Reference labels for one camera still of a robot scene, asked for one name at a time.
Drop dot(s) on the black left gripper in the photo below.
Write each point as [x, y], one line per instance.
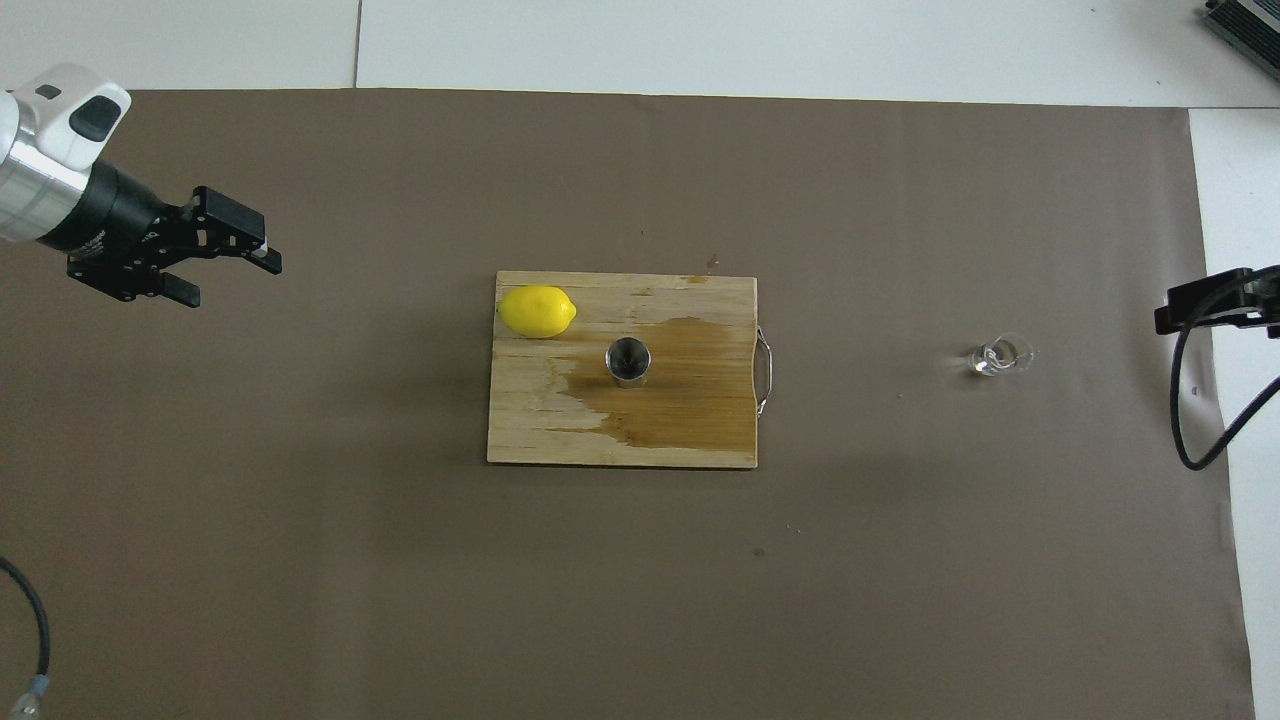
[110, 215]

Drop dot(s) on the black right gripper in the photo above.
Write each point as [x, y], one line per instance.
[1268, 300]

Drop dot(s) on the small clear glass cup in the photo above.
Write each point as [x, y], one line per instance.
[1000, 355]

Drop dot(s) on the steel double jigger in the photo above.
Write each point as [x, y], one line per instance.
[629, 362]

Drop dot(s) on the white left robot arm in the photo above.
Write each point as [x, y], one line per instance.
[60, 110]

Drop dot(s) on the grey metal box device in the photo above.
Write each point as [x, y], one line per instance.
[1245, 25]

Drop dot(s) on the yellow lemon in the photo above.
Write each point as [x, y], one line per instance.
[537, 311]

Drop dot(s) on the brown paper table mat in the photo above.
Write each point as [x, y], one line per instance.
[400, 560]

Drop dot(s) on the wooden cutting board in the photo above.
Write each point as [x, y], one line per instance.
[640, 430]

